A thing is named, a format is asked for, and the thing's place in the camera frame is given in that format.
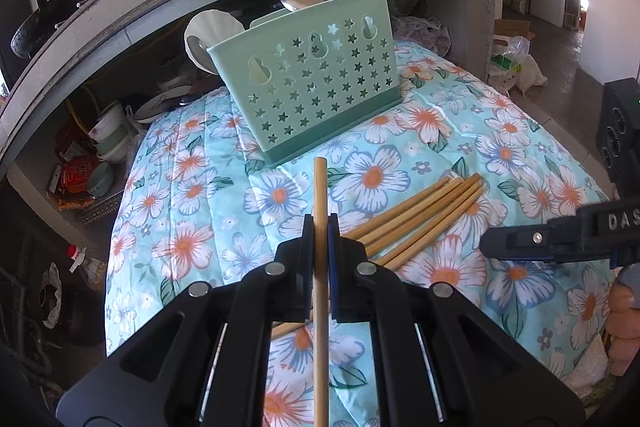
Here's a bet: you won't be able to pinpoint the floral blanket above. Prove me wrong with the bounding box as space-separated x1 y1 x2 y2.
102 39 621 427

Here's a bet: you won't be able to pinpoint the red snack packets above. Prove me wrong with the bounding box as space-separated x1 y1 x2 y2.
47 154 101 208

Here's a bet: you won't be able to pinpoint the large white scalloped spoon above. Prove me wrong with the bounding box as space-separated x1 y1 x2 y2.
184 10 243 75

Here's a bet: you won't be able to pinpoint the metal wire basket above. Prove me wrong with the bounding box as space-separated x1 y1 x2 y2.
75 192 123 225

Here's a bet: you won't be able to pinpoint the green bowl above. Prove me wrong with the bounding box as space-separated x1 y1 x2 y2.
87 162 116 200

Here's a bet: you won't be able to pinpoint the red-capped oil bottle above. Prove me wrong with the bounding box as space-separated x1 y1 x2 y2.
67 245 106 290

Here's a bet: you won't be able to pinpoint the cardboard box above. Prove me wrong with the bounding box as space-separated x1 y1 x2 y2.
494 19 532 40

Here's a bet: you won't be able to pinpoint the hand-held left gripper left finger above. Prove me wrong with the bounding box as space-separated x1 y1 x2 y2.
55 214 316 427

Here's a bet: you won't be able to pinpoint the person's right hand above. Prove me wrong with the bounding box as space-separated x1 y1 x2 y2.
607 281 640 376

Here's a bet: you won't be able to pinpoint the purple plastic bag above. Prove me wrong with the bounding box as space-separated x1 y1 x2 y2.
392 14 453 58

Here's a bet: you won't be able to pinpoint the black plastic bag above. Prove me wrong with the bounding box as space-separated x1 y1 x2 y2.
40 262 101 343

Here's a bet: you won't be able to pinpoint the black frying pan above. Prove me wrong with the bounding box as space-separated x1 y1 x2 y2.
11 0 88 60

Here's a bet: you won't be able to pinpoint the white printed plate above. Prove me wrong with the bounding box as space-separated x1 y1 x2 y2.
132 87 193 122

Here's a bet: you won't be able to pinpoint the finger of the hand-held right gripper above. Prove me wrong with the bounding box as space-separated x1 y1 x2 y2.
480 207 587 264

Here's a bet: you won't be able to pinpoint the green star-cut utensil holder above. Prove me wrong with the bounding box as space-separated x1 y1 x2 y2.
207 0 402 168

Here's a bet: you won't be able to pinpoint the yellow hose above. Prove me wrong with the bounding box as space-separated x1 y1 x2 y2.
67 82 101 142

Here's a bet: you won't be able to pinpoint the white plastic bag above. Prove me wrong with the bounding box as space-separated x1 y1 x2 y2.
490 36 548 95

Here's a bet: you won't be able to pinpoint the stack of white bowls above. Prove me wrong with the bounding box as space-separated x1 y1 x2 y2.
90 99 133 162

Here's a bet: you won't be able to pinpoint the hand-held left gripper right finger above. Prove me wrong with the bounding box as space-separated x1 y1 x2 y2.
327 214 587 427

